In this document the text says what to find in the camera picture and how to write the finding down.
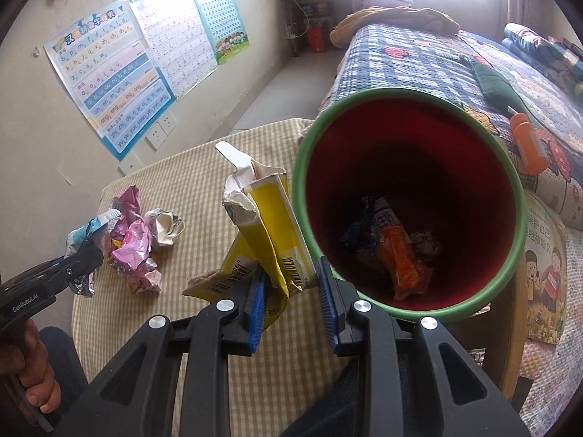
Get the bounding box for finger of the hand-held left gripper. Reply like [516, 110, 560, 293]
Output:
[54, 259, 103, 293]
[0, 245, 105, 292]

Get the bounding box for light blue wrapper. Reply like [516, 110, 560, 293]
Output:
[65, 208, 121, 299]

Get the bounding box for silver yellow foil wrapper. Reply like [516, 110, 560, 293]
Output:
[145, 208, 185, 247]

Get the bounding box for teal chart poster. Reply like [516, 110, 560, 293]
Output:
[190, 0, 251, 66]

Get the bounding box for red floral wrapper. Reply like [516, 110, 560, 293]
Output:
[116, 264, 163, 295]

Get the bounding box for tan blanket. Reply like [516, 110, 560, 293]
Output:
[330, 6, 462, 49]

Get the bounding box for folded blue bedding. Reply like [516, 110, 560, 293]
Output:
[501, 23, 583, 76]

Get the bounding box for blue letter chart poster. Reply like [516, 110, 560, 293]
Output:
[43, 0, 177, 163]

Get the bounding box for brown paper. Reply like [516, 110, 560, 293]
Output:
[409, 231, 443, 261]

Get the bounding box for white wall switch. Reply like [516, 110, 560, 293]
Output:
[117, 155, 145, 177]

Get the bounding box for orange plastic bottle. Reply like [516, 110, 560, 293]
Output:
[509, 111, 550, 175]

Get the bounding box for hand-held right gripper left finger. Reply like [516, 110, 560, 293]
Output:
[55, 277, 267, 437]

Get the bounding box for white floral bed sheet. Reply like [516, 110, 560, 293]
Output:
[514, 314, 583, 424]

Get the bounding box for red bin with green rim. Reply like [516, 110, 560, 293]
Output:
[291, 87, 527, 325]

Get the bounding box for bed with patchwork quilt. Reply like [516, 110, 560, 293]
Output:
[319, 23, 583, 233]

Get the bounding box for orange wrapper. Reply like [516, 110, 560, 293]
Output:
[376, 227, 434, 302]

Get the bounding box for blue cookie wrapper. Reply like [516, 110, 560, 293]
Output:
[341, 196, 380, 247]

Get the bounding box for person's dark blue pants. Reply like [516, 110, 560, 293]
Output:
[39, 325, 411, 437]

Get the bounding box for yellow carton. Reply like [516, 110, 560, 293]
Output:
[182, 140, 320, 329]

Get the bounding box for white chart poster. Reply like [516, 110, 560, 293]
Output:
[129, 0, 218, 101]

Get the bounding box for children's picture book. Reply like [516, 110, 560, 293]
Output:
[523, 210, 568, 345]

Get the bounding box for dark green cloth pouch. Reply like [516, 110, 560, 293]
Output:
[469, 58, 525, 111]

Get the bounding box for small red bin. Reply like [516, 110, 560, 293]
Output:
[307, 27, 327, 54]

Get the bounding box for person's left hand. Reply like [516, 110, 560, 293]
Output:
[0, 319, 62, 416]

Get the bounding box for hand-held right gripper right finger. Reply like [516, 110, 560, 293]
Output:
[319, 257, 529, 437]

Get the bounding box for pink snack bag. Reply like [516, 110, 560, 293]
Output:
[112, 185, 145, 237]

